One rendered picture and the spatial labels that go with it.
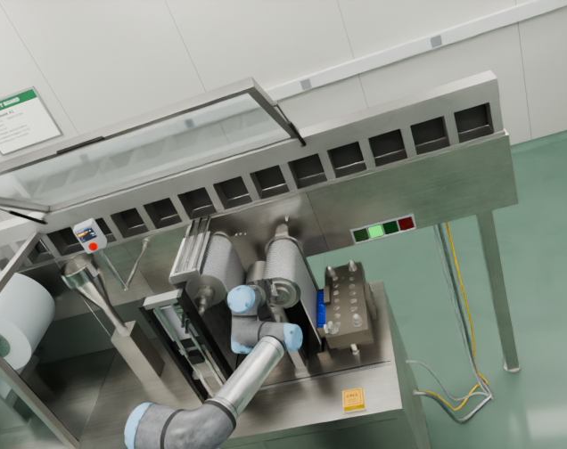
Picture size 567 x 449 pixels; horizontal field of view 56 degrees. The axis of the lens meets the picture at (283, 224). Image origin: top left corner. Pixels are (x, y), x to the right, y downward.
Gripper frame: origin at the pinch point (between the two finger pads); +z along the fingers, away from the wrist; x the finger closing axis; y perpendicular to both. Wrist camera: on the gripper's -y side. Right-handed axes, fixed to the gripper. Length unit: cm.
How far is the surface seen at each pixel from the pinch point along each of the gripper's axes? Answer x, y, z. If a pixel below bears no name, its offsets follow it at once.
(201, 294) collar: 22.6, 7.6, -7.2
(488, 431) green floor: -62, -83, 98
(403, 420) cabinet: -32, -50, 13
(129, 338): 66, -1, 15
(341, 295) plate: -18.5, -3.8, 31.3
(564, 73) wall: -190, 118, 252
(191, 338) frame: 31.9, -6.6, -2.8
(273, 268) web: -1.0, 11.1, 5.3
